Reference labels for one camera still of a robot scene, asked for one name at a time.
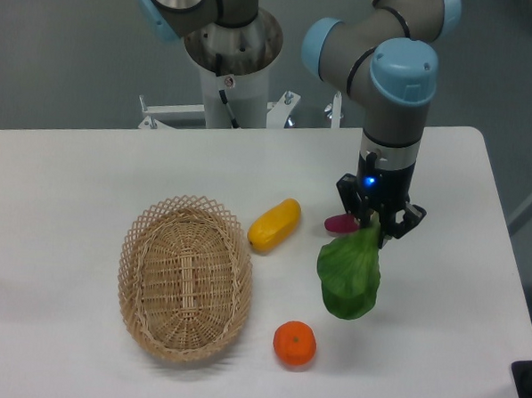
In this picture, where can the yellow mango toy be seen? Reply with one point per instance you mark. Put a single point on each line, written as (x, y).
(274, 226)

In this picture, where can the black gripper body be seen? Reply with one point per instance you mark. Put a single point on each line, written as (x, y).
(385, 174)

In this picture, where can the green leafy vegetable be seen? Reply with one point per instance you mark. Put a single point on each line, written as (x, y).
(349, 270)

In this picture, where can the purple eggplant toy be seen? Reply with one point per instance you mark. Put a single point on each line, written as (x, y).
(341, 224)

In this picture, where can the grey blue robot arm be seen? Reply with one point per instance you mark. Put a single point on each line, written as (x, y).
(385, 63)

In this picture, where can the woven wicker basket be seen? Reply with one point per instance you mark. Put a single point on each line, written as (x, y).
(185, 279)

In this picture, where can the orange tangerine toy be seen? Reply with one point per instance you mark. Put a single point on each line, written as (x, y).
(294, 343)

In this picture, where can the black device at table edge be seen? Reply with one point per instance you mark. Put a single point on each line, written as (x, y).
(522, 376)

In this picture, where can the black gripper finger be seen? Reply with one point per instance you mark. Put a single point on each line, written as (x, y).
(353, 203)
(391, 229)

